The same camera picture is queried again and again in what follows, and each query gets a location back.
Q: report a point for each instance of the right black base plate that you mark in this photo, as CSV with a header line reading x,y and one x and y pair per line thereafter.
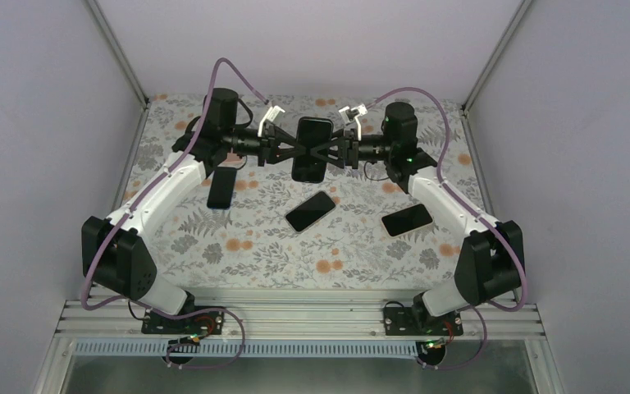
x,y
412,321

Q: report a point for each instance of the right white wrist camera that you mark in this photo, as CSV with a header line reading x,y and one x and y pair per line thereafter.
x,y
351,115

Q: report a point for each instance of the phone in beige case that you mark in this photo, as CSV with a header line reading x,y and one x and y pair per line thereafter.
x,y
406,220

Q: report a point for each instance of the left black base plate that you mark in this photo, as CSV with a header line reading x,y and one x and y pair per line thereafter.
x,y
203,320

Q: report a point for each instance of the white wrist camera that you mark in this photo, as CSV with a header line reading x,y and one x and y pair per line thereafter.
x,y
269,117
351,115

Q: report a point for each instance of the floral patterned table mat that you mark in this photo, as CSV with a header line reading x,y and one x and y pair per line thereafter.
x,y
251,245

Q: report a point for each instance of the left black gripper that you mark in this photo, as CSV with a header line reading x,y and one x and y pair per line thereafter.
x,y
269,145

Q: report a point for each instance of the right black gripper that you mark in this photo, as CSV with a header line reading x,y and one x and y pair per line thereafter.
x,y
349,135

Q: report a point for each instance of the aluminium rail frame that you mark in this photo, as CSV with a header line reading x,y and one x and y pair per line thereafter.
x,y
299,342

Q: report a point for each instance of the blue phone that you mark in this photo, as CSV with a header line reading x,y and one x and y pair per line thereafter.
x,y
222,188

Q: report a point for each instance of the pink phone case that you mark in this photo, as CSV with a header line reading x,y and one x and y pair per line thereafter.
x,y
234,160

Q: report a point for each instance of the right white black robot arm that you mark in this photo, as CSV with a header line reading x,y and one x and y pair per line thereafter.
x,y
490,261

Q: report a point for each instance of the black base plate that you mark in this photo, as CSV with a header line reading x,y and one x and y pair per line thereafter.
x,y
412,321
203,320

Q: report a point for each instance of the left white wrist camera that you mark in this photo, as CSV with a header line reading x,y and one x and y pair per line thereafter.
x,y
269,117

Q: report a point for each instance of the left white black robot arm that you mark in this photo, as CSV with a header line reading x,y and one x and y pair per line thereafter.
x,y
115,255

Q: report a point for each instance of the phone in clear case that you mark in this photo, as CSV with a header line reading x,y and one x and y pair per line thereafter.
x,y
310,211

